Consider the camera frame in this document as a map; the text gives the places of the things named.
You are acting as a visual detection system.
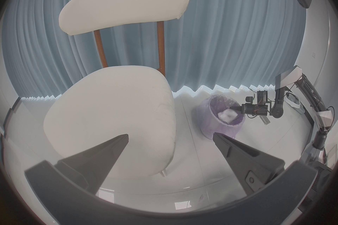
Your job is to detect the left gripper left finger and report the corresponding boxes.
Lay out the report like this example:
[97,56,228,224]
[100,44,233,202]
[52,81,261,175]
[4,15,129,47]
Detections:
[54,134,129,195]

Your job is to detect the white paper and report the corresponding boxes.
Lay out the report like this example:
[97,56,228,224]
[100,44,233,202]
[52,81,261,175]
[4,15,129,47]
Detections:
[217,110,237,123]

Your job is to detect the white cushioned wooden chair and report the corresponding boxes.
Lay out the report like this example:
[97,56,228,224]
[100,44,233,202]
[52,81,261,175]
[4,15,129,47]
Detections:
[43,0,191,177]

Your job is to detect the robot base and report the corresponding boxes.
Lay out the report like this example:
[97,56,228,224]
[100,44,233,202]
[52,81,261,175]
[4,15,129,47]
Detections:
[298,143,338,219]

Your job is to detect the white wardrobe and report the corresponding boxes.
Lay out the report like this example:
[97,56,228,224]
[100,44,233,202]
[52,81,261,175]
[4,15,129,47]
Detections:
[292,0,332,125]

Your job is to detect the white oval object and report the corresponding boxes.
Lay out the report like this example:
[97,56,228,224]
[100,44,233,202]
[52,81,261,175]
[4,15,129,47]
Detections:
[286,92,302,109]

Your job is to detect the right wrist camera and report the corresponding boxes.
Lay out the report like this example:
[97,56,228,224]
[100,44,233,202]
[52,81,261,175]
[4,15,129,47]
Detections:
[245,90,267,105]

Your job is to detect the blue-grey curtain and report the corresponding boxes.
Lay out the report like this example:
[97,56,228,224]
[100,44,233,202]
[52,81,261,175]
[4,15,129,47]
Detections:
[1,0,308,101]

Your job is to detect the grey trash bin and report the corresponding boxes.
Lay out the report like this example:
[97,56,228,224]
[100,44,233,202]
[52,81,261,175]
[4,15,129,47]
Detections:
[198,95,246,140]

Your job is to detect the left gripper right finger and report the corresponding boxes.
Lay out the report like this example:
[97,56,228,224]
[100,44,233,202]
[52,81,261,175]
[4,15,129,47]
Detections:
[213,133,286,196]

